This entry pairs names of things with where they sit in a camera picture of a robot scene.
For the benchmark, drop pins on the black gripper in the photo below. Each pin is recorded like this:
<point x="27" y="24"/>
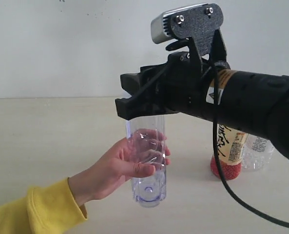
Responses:
<point x="165" y="89"/>

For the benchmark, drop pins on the clear bottle blue cap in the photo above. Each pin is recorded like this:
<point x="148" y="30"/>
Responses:
<point x="148" y="158"/>

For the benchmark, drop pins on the yellow drink bottle red base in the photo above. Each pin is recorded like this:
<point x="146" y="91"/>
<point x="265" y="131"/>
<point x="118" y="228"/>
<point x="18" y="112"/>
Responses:
<point x="230" y="143"/>

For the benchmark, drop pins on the yellow sleeved forearm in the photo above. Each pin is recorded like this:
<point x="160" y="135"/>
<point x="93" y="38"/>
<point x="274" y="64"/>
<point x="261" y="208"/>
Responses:
<point x="44" y="210"/>

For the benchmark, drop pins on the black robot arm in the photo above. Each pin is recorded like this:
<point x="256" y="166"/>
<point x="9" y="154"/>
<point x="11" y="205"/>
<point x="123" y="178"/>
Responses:
<point x="254" y="103"/>

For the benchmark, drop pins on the clear bottle white cap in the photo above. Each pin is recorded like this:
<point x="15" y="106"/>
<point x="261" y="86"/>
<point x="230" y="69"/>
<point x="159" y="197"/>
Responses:
<point x="257" y="152"/>

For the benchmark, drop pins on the person's bare hand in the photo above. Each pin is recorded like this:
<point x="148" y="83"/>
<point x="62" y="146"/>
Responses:
<point x="116" y="166"/>

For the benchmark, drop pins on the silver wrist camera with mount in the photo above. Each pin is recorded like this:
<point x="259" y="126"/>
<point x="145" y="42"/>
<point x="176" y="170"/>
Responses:
<point x="196" y="26"/>

